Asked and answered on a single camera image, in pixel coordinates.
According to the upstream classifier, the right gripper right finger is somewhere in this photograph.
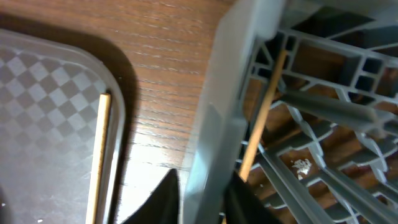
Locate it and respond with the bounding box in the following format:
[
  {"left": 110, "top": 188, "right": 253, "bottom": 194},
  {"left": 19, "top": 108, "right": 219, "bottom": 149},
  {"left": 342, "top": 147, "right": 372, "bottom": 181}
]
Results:
[{"left": 224, "top": 172, "right": 281, "bottom": 224}]

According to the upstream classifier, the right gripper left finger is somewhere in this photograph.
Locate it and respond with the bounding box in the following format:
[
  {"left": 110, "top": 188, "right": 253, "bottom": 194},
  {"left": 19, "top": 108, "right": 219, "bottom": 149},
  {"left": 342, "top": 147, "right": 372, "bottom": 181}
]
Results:
[{"left": 123, "top": 169, "right": 180, "bottom": 224}]

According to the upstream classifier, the wooden chopstick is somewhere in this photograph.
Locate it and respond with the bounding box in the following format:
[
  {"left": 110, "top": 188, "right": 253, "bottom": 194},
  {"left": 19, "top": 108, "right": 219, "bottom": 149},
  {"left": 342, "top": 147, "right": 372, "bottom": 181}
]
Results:
[
  {"left": 239, "top": 50, "right": 287, "bottom": 182},
  {"left": 85, "top": 93, "right": 111, "bottom": 224}
]

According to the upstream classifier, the grey dishwasher rack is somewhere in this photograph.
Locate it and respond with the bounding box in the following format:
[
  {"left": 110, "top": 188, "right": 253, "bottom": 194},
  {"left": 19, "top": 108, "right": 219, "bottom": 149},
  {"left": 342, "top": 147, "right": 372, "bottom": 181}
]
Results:
[{"left": 181, "top": 1, "right": 397, "bottom": 223}]

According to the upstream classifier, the brown serving tray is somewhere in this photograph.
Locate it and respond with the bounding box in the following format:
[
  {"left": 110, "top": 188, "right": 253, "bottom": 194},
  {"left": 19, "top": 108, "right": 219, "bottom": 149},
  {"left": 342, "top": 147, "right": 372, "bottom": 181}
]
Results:
[{"left": 1, "top": 29, "right": 126, "bottom": 223}]

